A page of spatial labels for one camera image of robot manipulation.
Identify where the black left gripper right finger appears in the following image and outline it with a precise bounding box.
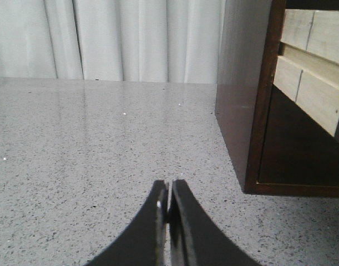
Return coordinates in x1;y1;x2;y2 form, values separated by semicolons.
169;180;258;265

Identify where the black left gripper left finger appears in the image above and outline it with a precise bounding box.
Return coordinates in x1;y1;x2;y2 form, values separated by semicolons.
87;180;168;265

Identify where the dark wooden drawer cabinet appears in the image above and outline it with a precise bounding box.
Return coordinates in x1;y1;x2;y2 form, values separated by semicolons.
215;1;339;197

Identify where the white curtain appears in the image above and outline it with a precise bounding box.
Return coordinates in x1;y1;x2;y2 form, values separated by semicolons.
0;1;225;83

